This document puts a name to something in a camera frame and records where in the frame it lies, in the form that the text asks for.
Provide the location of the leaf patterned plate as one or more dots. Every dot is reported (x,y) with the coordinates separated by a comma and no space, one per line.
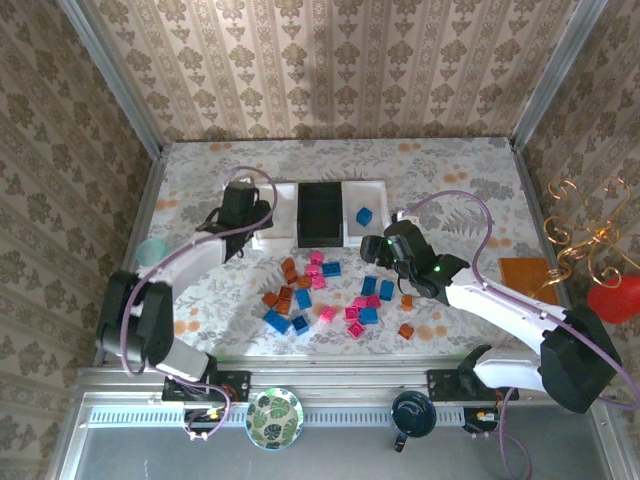
(274,419)

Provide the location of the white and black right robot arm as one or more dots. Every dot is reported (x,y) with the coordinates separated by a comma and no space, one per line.
(505,305)

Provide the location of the orange brown board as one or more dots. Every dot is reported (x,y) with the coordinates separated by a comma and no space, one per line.
(527,280)

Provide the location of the black plastic container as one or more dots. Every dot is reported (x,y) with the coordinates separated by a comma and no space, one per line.
(320,220)

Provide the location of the red heart decoration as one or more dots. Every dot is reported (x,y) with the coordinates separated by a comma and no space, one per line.
(615,300)

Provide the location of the teal plastic cup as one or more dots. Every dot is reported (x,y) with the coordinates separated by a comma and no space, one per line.
(151,251)

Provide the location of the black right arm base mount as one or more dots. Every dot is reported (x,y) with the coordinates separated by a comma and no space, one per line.
(445,385)

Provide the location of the dark blue mug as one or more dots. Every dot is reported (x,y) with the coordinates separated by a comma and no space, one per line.
(411,414)

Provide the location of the long blue lego brick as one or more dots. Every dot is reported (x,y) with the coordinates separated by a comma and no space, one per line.
(277,321)

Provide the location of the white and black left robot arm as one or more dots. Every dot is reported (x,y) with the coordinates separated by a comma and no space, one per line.
(195,255)

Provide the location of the orange lego brick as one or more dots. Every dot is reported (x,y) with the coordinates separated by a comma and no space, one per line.
(287,265)
(286,292)
(270,299)
(282,306)
(407,302)
(304,282)
(291,276)
(406,331)

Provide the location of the aluminium frame post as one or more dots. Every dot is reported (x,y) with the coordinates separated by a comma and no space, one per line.
(112,75)
(555,75)

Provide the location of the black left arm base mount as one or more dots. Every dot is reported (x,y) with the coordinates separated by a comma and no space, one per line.
(235,385)

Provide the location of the aluminium table edge rail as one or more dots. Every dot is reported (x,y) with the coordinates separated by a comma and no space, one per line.
(325,370)

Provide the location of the white plastic container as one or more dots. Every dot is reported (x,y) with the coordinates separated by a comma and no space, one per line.
(372,195)
(285,215)

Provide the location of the pink lego brick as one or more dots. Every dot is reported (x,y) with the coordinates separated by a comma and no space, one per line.
(318,282)
(316,258)
(356,329)
(312,270)
(352,313)
(359,302)
(327,314)
(373,301)

